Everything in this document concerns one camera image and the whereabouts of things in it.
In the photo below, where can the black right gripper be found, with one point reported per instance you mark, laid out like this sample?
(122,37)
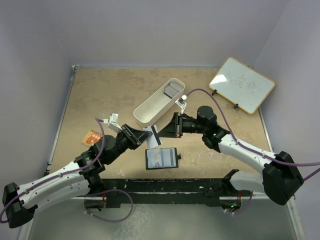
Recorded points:
(174,128)

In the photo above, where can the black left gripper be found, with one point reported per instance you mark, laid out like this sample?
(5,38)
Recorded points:
(135,137)

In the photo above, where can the white magnetic stripe card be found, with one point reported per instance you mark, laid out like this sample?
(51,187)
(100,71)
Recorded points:
(153,141)

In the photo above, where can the white plastic card tray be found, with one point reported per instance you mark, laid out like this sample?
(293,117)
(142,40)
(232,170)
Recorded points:
(154,107)

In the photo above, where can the black leather card holder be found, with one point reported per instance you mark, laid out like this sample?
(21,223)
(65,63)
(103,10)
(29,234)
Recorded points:
(162,158)

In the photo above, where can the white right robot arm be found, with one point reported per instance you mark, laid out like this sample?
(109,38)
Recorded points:
(276,174)

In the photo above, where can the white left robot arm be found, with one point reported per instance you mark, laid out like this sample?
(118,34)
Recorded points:
(78,178)

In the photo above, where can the stack of cards in tray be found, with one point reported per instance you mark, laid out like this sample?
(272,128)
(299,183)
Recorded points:
(172,89)

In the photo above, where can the orange spiral notepad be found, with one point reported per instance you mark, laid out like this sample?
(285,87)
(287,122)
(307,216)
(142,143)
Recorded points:
(91,138)

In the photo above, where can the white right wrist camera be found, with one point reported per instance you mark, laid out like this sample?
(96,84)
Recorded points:
(181,102)

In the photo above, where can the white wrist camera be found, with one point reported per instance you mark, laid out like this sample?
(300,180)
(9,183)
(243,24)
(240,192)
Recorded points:
(181,102)
(112,122)

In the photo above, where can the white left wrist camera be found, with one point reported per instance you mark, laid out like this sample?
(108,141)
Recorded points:
(112,122)

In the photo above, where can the small whiteboard yellow frame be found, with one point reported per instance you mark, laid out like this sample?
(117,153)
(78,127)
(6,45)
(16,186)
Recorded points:
(241,85)

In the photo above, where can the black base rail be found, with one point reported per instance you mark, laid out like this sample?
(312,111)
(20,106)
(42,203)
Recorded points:
(211,192)

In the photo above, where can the aluminium frame rail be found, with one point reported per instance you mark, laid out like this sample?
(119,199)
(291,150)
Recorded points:
(265,130)

